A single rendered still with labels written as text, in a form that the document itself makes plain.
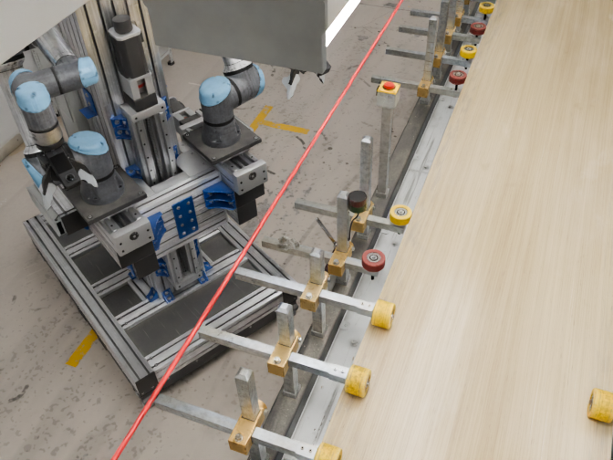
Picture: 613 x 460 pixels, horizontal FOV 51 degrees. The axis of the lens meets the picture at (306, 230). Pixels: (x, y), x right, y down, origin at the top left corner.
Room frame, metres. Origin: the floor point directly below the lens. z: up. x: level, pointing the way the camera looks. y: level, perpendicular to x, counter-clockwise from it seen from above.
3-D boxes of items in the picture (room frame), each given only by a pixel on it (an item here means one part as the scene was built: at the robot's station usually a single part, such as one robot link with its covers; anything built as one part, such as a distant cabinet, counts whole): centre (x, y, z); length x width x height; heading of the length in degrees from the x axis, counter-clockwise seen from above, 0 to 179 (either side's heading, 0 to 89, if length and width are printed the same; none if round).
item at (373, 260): (1.50, -0.22, 0.85); 0.08 x 0.08 x 0.11
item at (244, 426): (0.88, 0.18, 0.95); 0.13 x 0.06 x 0.05; 157
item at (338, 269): (1.56, -0.12, 0.85); 0.13 x 0.06 x 0.05; 157
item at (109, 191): (1.76, 0.71, 1.09); 0.15 x 0.15 x 0.10
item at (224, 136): (2.05, 0.31, 1.09); 0.15 x 0.15 x 0.10
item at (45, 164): (1.41, 0.67, 1.46); 0.09 x 0.08 x 0.12; 36
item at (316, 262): (1.36, -0.03, 0.86); 0.03 x 0.03 x 0.48; 67
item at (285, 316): (1.13, 0.07, 0.89); 0.03 x 0.03 x 0.48; 67
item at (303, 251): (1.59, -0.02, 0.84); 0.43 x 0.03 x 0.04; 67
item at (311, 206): (1.80, -0.16, 0.83); 0.43 x 0.03 x 0.04; 67
